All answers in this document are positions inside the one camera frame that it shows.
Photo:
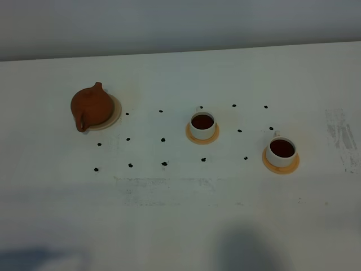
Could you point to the brown clay teapot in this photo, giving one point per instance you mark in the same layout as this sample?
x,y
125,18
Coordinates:
x,y
91,106

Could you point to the beige round teapot coaster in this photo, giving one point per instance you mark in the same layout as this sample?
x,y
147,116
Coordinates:
x,y
116,113

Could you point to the orange coaster near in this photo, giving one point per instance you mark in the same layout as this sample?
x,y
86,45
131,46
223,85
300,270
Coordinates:
x,y
202,137

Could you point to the orange coaster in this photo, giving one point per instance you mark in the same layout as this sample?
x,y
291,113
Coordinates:
x,y
202,137
280,165

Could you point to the white teacup near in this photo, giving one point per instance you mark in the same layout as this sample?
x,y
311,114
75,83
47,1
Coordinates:
x,y
202,119

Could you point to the white teacup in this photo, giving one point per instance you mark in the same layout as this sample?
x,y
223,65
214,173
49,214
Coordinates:
x,y
282,146
202,119

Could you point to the white teacup far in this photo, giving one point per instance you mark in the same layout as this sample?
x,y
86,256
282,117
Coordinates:
x,y
282,146

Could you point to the orange coaster far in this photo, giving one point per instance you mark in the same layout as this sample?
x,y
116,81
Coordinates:
x,y
280,165

